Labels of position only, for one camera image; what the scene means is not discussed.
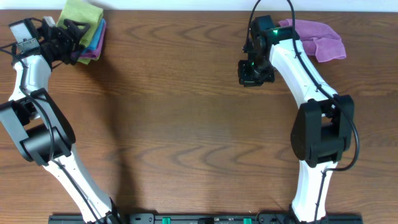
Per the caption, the folded blue cloth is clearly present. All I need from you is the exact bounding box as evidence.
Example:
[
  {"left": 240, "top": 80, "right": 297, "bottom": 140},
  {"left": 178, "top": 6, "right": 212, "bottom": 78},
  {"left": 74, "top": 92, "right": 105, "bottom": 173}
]
[{"left": 82, "top": 19, "right": 105, "bottom": 54}]

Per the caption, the light green microfiber cloth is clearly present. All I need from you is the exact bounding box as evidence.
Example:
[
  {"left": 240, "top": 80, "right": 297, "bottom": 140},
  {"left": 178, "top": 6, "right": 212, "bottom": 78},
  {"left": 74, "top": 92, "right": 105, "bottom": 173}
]
[{"left": 56, "top": 0, "right": 103, "bottom": 47}]

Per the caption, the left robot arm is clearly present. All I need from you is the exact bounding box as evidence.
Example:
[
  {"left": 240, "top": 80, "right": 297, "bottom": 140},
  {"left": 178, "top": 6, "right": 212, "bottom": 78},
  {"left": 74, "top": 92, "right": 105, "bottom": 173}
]
[{"left": 1, "top": 16, "right": 123, "bottom": 223}]

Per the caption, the crumpled purple cloth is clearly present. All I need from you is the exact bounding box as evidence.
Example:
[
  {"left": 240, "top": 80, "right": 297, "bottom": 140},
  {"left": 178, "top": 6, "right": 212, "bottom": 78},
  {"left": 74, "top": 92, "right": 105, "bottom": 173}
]
[{"left": 295, "top": 19, "right": 346, "bottom": 63}]

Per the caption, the folded purple cloth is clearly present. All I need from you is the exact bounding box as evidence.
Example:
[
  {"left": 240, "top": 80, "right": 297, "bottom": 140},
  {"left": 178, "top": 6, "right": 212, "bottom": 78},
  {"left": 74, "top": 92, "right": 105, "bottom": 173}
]
[{"left": 78, "top": 21, "right": 106, "bottom": 59}]

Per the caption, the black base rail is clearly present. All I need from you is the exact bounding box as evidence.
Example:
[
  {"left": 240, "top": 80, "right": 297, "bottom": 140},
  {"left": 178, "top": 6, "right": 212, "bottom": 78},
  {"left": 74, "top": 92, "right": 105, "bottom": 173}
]
[{"left": 48, "top": 213, "right": 363, "bottom": 224}]

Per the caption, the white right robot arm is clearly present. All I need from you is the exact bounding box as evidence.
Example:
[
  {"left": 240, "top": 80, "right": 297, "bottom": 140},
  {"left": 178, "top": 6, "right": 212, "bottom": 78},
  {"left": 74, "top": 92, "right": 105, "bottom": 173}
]
[{"left": 238, "top": 24, "right": 361, "bottom": 223}]

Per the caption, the folded green cloth in stack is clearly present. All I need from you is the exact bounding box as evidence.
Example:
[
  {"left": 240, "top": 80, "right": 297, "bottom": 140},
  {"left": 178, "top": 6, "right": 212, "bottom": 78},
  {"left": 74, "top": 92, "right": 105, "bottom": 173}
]
[{"left": 78, "top": 58, "right": 98, "bottom": 65}]

